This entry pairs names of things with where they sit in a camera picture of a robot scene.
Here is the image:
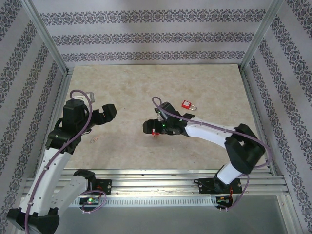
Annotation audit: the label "circuit board with LED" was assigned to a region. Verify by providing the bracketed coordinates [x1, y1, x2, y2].
[79, 196, 101, 206]
[215, 195, 233, 205]

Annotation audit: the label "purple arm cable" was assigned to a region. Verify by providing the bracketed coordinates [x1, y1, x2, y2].
[152, 97, 273, 212]
[24, 89, 107, 231]

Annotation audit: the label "slotted grey cable duct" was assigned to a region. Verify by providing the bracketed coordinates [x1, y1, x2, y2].
[68, 195, 234, 208]

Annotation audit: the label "aluminium side rail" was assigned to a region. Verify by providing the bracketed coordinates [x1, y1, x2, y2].
[240, 68, 281, 176]
[34, 68, 74, 177]

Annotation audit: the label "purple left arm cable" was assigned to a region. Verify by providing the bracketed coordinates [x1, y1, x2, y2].
[24, 89, 107, 231]

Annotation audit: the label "grey metal sheet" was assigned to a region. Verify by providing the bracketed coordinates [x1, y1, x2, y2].
[58, 206, 288, 234]

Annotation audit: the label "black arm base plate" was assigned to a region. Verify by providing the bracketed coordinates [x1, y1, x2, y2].
[198, 177, 242, 195]
[94, 179, 113, 195]

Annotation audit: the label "aluminium base rail bed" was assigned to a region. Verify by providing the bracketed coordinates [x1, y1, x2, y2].
[23, 169, 291, 197]

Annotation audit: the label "aluminium frame post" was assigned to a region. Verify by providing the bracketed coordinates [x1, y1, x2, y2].
[240, 0, 287, 73]
[20, 0, 71, 75]

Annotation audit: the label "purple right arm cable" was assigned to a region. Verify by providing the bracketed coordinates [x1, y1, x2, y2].
[152, 97, 273, 212]

